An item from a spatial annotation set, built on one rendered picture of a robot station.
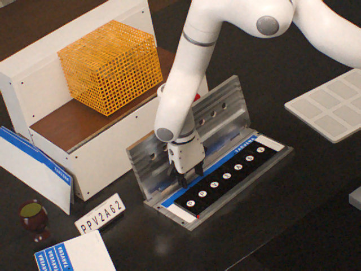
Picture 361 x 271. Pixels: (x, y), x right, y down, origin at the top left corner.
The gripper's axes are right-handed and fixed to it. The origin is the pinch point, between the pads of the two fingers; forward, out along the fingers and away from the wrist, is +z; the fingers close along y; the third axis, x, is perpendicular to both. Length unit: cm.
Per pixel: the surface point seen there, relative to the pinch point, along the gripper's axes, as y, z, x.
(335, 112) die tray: 52, 3, -13
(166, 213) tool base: -14.1, 1.9, -4.1
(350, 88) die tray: 66, 3, -9
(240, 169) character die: 11.8, 0.9, -8.8
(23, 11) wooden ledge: 39, 5, 160
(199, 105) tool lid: 13.3, -15.1, 6.5
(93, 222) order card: -30.5, 0.9, 9.2
